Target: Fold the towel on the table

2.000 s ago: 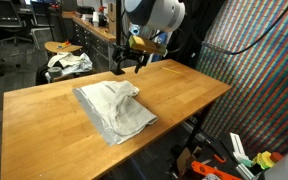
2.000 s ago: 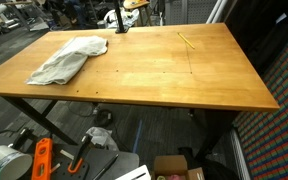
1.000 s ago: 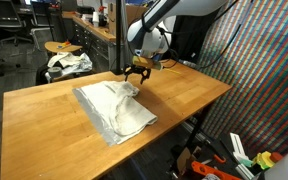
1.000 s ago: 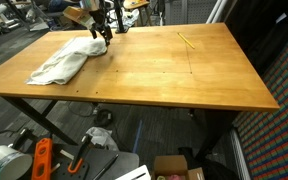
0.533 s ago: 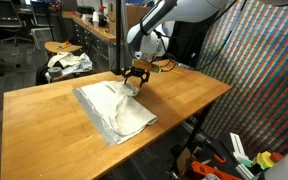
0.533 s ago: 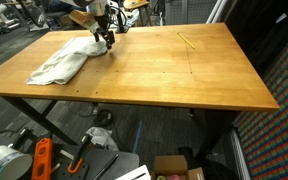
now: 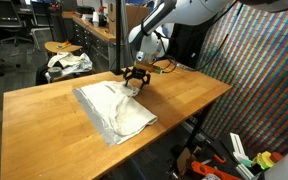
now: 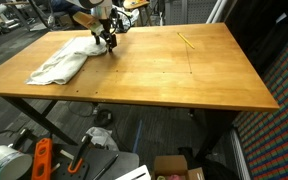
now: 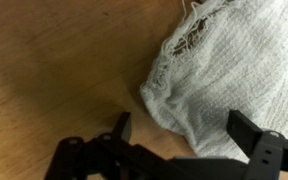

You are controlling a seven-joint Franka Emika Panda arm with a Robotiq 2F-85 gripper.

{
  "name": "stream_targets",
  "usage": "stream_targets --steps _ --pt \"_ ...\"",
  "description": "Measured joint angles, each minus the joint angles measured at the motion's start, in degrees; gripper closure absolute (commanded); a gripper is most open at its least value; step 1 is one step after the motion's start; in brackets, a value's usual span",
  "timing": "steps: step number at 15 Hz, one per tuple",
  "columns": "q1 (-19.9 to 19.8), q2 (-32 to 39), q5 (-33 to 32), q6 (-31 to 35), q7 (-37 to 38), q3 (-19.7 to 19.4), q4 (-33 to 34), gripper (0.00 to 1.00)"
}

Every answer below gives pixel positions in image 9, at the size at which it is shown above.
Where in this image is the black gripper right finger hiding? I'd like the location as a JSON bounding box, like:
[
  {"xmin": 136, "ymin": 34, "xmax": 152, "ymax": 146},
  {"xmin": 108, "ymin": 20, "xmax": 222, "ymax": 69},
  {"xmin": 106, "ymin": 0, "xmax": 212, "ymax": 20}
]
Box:
[{"xmin": 226, "ymin": 109, "xmax": 288, "ymax": 180}]

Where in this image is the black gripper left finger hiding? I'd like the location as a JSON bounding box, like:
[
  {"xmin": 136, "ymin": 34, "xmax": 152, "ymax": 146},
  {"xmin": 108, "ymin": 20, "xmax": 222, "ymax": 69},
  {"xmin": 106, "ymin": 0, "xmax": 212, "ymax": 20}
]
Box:
[{"xmin": 43, "ymin": 111, "xmax": 198, "ymax": 180}]

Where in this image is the white woven towel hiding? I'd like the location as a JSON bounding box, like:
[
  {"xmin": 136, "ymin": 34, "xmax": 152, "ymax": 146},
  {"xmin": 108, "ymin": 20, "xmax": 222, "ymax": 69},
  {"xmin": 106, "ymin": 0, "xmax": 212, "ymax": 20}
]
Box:
[{"xmin": 139, "ymin": 0, "xmax": 288, "ymax": 164}]

